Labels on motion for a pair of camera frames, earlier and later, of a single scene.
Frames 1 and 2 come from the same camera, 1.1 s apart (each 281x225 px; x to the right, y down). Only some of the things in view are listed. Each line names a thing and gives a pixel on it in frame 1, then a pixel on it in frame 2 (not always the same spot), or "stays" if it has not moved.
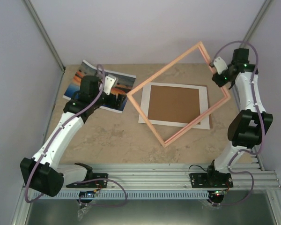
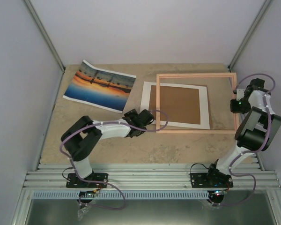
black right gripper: [220, 83] -> [235, 110]
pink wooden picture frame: [208, 108] -> [236, 130]
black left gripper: [119, 102] -> [131, 114]
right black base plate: [211, 179] stays
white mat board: [204, 123] stays
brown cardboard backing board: [176, 104] stays
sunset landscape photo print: [124, 84] stays
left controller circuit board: [87, 194] stays
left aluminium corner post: [33, 12] stays
